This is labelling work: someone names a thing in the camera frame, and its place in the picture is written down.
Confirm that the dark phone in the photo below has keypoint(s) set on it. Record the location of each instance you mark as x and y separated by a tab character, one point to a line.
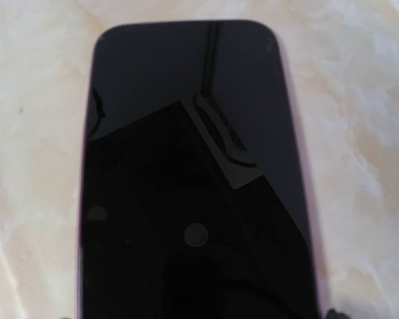
192	192

